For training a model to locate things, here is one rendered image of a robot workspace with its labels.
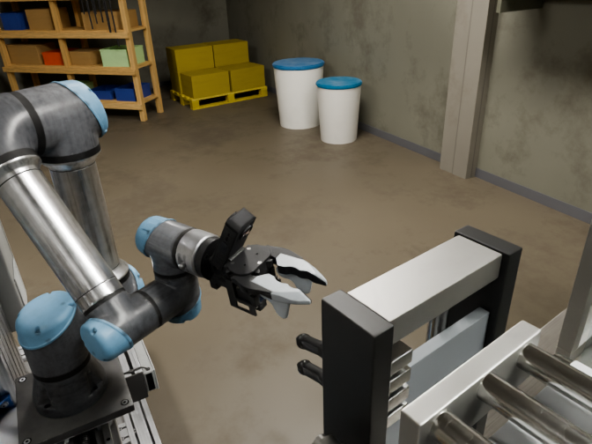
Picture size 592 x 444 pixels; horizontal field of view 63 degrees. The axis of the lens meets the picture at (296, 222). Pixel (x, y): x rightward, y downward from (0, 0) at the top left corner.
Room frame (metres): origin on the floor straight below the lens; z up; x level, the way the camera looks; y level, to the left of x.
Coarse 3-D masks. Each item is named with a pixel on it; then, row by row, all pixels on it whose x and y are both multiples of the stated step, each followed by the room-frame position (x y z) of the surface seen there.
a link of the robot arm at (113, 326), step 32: (0, 96) 0.82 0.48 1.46; (0, 128) 0.77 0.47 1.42; (32, 128) 0.80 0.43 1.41; (0, 160) 0.73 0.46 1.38; (32, 160) 0.76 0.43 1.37; (0, 192) 0.72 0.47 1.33; (32, 192) 0.72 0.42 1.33; (32, 224) 0.69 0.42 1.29; (64, 224) 0.70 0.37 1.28; (64, 256) 0.67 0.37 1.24; (96, 256) 0.69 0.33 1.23; (96, 288) 0.64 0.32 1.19; (96, 320) 0.61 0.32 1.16; (128, 320) 0.62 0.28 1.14; (160, 320) 0.66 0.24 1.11; (96, 352) 0.59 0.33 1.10
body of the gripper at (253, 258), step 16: (208, 240) 0.68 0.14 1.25; (208, 256) 0.66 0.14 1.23; (240, 256) 0.64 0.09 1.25; (256, 256) 0.63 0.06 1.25; (208, 272) 0.66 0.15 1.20; (224, 272) 0.65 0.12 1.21; (240, 272) 0.60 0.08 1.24; (256, 272) 0.60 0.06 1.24; (272, 272) 0.63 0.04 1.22; (256, 304) 0.59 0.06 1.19
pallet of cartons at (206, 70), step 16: (176, 48) 6.80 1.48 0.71; (192, 48) 6.82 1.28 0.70; (208, 48) 6.94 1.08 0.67; (224, 48) 7.08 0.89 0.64; (240, 48) 7.21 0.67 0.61; (176, 64) 6.70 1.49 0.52; (192, 64) 6.81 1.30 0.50; (208, 64) 6.93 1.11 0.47; (224, 64) 7.07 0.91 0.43; (240, 64) 7.08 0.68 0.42; (256, 64) 7.03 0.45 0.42; (176, 80) 6.78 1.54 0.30; (192, 80) 6.38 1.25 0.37; (208, 80) 6.50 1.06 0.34; (224, 80) 6.62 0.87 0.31; (240, 80) 6.76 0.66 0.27; (256, 80) 6.90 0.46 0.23; (176, 96) 6.93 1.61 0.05; (192, 96) 6.40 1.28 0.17; (208, 96) 6.48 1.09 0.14; (224, 96) 6.96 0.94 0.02; (256, 96) 6.87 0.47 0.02
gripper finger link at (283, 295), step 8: (256, 280) 0.58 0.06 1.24; (264, 280) 0.58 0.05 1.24; (272, 280) 0.58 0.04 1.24; (272, 288) 0.56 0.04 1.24; (280, 288) 0.56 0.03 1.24; (288, 288) 0.56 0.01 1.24; (264, 296) 0.58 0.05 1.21; (272, 296) 0.55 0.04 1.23; (280, 296) 0.55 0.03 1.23; (288, 296) 0.55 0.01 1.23; (296, 296) 0.55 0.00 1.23; (304, 296) 0.54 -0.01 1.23; (272, 304) 0.57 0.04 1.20; (280, 304) 0.56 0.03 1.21; (288, 304) 0.55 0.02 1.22; (296, 304) 0.54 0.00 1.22; (304, 304) 0.54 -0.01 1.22; (280, 312) 0.57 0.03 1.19; (288, 312) 0.56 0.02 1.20
